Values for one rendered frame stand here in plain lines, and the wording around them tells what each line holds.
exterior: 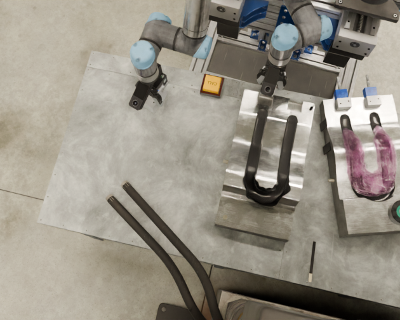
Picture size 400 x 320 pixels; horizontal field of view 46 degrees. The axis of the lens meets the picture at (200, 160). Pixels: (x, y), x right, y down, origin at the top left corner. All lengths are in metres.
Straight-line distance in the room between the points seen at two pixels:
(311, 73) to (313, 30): 1.04
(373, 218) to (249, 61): 1.21
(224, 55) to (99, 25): 0.82
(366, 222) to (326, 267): 0.21
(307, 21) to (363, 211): 0.65
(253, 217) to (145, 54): 0.65
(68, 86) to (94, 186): 1.16
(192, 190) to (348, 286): 0.63
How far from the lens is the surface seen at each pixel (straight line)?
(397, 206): 1.67
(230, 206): 1.63
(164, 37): 1.50
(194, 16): 1.41
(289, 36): 1.48
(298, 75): 2.54
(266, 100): 1.75
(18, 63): 2.98
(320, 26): 1.54
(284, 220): 1.64
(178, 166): 1.72
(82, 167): 1.78
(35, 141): 2.76
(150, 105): 1.75
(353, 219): 1.65
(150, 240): 1.62
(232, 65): 2.53
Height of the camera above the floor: 2.47
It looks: 75 degrees down
